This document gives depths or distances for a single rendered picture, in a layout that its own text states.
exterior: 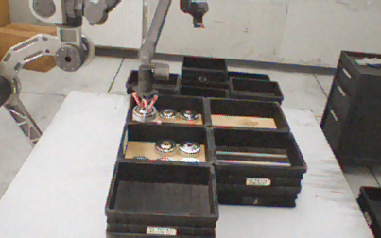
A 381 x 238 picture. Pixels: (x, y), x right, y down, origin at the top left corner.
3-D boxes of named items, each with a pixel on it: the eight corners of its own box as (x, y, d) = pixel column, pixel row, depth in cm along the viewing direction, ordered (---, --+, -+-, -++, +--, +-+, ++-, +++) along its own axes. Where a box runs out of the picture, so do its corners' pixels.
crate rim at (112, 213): (103, 216, 134) (103, 212, 133) (115, 163, 159) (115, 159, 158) (218, 222, 136) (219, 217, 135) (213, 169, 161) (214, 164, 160)
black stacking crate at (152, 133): (116, 181, 165) (116, 160, 159) (125, 143, 190) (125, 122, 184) (210, 186, 167) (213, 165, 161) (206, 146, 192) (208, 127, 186)
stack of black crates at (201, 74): (177, 114, 350) (181, 68, 327) (179, 99, 375) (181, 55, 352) (221, 118, 350) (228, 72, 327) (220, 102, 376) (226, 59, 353)
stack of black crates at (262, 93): (224, 143, 316) (232, 93, 293) (222, 124, 342) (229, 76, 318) (273, 146, 316) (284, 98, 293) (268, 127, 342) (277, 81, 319)
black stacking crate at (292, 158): (211, 186, 167) (214, 165, 161) (207, 146, 192) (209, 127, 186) (302, 191, 168) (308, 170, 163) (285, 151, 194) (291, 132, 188)
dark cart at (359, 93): (327, 175, 314) (361, 73, 267) (313, 144, 352) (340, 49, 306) (400, 180, 314) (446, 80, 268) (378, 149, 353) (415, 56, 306)
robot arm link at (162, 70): (143, 49, 165) (141, 49, 157) (170, 51, 166) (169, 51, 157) (142, 77, 168) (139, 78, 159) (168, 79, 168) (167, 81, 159)
